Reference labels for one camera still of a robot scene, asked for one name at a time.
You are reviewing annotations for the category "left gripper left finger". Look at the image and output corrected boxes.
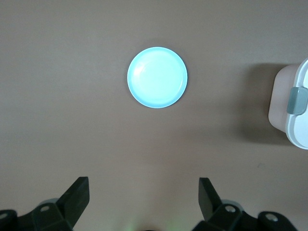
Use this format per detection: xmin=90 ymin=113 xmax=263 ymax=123
xmin=32 ymin=177 xmax=90 ymax=231

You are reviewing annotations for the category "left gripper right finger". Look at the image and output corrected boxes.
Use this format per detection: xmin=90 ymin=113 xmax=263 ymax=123
xmin=194 ymin=177 xmax=243 ymax=231

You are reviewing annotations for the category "white lidded storage box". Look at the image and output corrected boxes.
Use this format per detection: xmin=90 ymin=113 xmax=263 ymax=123
xmin=268 ymin=57 xmax=308 ymax=150

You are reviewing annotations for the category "brown table mat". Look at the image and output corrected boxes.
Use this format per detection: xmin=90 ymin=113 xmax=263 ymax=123
xmin=0 ymin=0 xmax=308 ymax=231

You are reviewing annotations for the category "light blue round plate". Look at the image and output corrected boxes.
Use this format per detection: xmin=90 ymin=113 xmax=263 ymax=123
xmin=127 ymin=47 xmax=188 ymax=109

